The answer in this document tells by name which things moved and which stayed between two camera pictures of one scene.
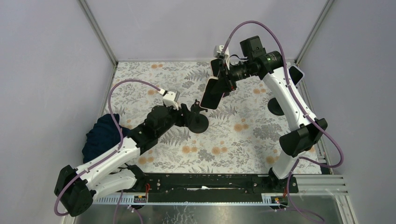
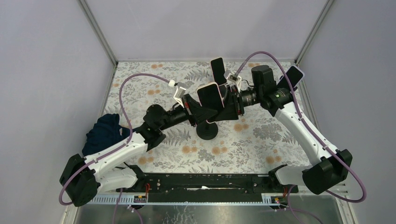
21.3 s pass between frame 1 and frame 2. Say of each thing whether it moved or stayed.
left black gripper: moved
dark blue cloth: stayed
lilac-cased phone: stayed
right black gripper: moved
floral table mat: stayed
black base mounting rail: stayed
